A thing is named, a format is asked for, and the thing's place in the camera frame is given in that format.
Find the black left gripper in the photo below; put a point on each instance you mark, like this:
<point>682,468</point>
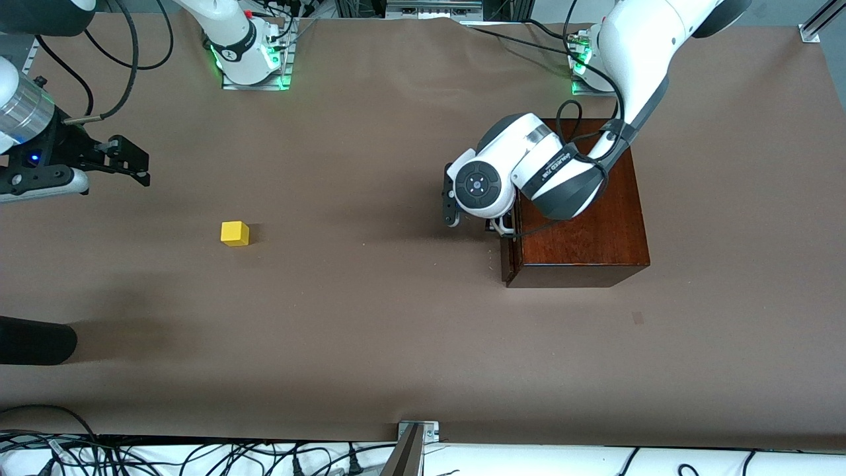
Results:
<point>488,225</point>

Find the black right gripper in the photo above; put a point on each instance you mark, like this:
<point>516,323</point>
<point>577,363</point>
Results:
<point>68,147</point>

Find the yellow cube block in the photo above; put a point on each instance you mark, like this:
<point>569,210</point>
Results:
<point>234,233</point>

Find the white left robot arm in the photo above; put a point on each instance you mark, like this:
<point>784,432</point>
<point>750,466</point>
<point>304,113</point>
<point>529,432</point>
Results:
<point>634,46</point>

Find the dark red wooden cabinet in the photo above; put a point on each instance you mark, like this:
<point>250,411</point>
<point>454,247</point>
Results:
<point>581,231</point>

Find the black cylindrical foam object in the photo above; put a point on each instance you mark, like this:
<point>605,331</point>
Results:
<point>33,340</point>

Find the brown paper table cover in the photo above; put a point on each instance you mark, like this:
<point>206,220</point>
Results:
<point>297,297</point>

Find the grey metal equipment box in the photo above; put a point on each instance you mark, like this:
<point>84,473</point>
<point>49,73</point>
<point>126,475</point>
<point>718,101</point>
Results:
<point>429,8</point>

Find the aluminium profile bar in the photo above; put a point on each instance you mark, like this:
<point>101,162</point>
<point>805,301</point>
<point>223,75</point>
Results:
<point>404,456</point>

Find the small metal corner bracket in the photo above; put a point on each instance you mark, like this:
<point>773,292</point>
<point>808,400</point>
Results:
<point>431,431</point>

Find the aluminium profile with bracket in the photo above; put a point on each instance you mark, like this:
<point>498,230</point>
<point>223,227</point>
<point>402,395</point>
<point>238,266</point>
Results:
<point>816,23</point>

